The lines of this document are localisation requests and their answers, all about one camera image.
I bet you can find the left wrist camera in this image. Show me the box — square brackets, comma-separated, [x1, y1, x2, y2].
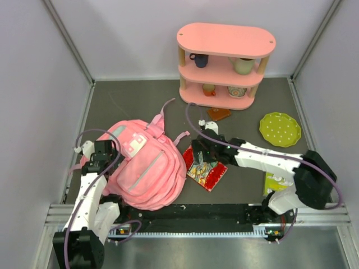
[73, 140, 94, 158]

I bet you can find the red patterned book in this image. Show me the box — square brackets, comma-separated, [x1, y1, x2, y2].
[182, 146, 228, 192]

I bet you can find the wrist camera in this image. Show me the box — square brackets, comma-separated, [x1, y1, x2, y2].
[198, 119, 219, 135]
[73, 140, 94, 158]

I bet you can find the pink student backpack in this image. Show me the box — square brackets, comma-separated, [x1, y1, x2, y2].
[68, 97, 191, 211]

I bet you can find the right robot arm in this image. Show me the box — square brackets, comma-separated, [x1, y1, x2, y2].
[191, 129, 337, 222]

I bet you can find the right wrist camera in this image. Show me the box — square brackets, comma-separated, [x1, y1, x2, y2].
[198, 119, 219, 135]

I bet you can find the green polka dot plate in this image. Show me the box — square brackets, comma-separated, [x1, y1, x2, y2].
[259, 112, 301, 148]

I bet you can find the brown leather wallet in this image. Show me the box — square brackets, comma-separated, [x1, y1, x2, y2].
[207, 108, 231, 122]

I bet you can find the green cartoon book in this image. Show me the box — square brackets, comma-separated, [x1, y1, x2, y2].
[263, 172, 294, 196]

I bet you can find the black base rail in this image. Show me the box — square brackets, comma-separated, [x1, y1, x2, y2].
[116, 204, 294, 232]

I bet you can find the white cable duct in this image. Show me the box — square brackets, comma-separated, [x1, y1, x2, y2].
[108, 225, 282, 240]

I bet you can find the beige ceramic mug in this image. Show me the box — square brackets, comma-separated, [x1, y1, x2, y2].
[228, 57, 255, 75]

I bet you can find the orange cup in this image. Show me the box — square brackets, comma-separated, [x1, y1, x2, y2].
[202, 84, 216, 96]

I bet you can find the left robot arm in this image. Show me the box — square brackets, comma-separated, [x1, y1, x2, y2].
[53, 140, 127, 268]

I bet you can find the pink three-tier wooden shelf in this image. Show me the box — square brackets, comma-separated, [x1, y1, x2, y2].
[177, 22, 276, 110]

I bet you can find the dark blue mug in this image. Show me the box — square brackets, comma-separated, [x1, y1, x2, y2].
[189, 53, 209, 68]

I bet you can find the patterned flower-shaped bowl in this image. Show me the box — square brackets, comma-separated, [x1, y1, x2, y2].
[227, 86, 247, 99]

